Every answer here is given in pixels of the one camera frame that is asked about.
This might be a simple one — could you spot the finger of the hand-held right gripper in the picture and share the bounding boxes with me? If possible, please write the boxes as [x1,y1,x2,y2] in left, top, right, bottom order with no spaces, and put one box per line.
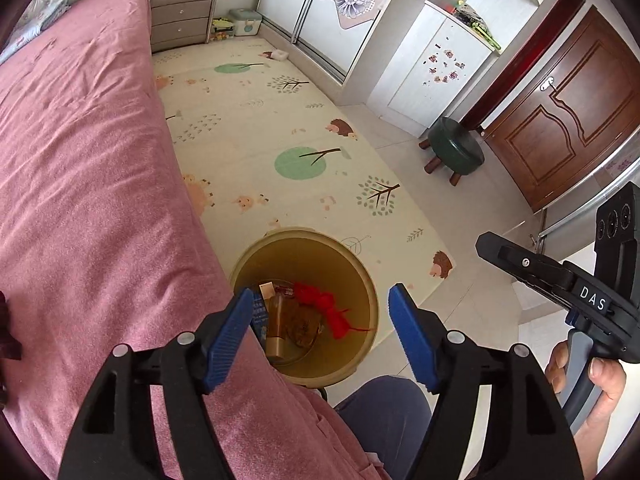
[475,232,579,306]

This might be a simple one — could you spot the blue cardboard box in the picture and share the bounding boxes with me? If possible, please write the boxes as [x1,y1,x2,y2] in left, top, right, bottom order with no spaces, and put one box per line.
[249,292,271,346]

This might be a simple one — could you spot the green padded wooden stool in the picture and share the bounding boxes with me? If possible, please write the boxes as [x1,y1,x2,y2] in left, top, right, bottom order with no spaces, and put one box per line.
[419,116,485,187]

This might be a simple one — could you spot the white cabinet with stickers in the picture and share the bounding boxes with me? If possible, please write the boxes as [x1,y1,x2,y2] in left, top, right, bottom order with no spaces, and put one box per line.
[367,0,551,136]

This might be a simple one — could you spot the red cloth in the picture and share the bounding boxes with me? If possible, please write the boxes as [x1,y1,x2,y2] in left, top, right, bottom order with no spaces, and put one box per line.
[292,281,373,341]

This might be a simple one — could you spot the brown wooden door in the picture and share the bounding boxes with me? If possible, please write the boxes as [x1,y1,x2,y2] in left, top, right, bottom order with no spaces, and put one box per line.
[460,0,640,213]

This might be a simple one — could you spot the person's grey trouser leg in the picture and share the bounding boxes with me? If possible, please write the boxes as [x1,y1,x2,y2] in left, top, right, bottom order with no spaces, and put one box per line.
[334,375,433,480]

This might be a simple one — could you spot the bed with pink sheet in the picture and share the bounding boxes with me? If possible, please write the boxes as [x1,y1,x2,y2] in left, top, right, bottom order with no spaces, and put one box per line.
[0,0,391,480]

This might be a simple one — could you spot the folded light blue blanket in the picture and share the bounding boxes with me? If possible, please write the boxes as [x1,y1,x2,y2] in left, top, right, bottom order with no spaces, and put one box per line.
[15,0,71,41]

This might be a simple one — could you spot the beige plastic waste bin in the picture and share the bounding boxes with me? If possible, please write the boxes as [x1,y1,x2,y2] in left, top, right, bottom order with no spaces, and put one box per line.
[229,228,378,388]

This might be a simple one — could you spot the white floral sliding wardrobe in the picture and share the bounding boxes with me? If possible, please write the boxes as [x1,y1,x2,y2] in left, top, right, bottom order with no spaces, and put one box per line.
[257,0,416,83]

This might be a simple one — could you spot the cream animal print play mat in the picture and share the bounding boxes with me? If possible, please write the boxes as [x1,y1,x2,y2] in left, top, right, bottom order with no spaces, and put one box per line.
[150,35,453,356]

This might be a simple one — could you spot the grey nightstand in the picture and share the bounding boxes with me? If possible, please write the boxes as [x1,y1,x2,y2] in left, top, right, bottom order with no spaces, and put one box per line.
[149,0,223,53]

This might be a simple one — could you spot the light green storage box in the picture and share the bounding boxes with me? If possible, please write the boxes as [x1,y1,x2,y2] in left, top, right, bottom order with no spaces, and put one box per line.
[229,8,263,37]

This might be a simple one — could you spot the green toys on cabinet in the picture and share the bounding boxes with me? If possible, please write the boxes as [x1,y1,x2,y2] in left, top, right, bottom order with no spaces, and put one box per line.
[440,2,502,52]

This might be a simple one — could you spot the gold bottle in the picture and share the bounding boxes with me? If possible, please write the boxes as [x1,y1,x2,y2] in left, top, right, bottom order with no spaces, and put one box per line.
[265,294,292,361]

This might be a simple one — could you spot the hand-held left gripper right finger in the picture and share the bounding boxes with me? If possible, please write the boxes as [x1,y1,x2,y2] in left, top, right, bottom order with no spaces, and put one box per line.
[387,282,586,480]

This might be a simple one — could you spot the grey metal rail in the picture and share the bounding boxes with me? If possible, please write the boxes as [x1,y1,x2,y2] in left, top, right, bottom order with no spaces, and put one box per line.
[530,157,640,256]

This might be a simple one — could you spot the person's right hand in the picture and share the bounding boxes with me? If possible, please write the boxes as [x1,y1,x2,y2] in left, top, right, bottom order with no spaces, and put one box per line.
[545,342,628,438]

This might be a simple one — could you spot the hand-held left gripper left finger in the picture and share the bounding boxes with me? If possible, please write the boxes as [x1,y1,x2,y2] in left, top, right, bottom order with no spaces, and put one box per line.
[57,287,256,480]

